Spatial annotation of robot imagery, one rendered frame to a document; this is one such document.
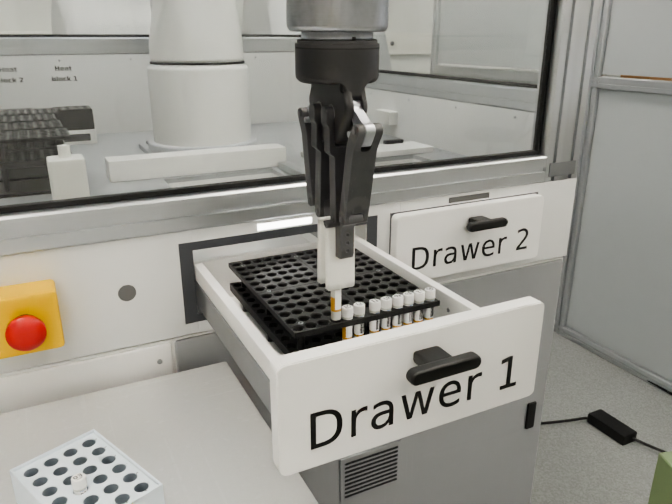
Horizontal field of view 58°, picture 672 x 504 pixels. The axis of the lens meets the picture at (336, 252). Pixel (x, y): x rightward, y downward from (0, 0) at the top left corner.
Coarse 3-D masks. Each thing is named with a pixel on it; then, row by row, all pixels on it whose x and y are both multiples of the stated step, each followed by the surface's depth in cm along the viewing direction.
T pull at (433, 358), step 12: (432, 348) 55; (420, 360) 54; (432, 360) 53; (444, 360) 53; (456, 360) 53; (468, 360) 53; (480, 360) 54; (408, 372) 51; (420, 372) 51; (432, 372) 52; (444, 372) 52; (456, 372) 53; (420, 384) 51
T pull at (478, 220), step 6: (480, 216) 95; (474, 222) 92; (480, 222) 92; (486, 222) 92; (492, 222) 93; (498, 222) 93; (504, 222) 94; (468, 228) 91; (474, 228) 91; (480, 228) 92; (486, 228) 92; (492, 228) 93
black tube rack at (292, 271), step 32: (288, 256) 82; (256, 288) 71; (288, 288) 71; (320, 288) 71; (352, 288) 71; (384, 288) 72; (416, 288) 71; (256, 320) 71; (288, 320) 63; (288, 352) 63
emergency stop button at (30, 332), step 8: (16, 320) 64; (24, 320) 65; (32, 320) 65; (40, 320) 66; (8, 328) 64; (16, 328) 64; (24, 328) 64; (32, 328) 65; (40, 328) 65; (8, 336) 64; (16, 336) 64; (24, 336) 65; (32, 336) 65; (40, 336) 66; (16, 344) 65; (24, 344) 65; (32, 344) 65; (40, 344) 66
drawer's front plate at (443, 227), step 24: (408, 216) 90; (432, 216) 92; (456, 216) 94; (504, 216) 98; (528, 216) 101; (408, 240) 91; (432, 240) 93; (456, 240) 95; (480, 240) 98; (504, 240) 100; (528, 240) 102; (408, 264) 92; (432, 264) 95; (456, 264) 97; (480, 264) 99
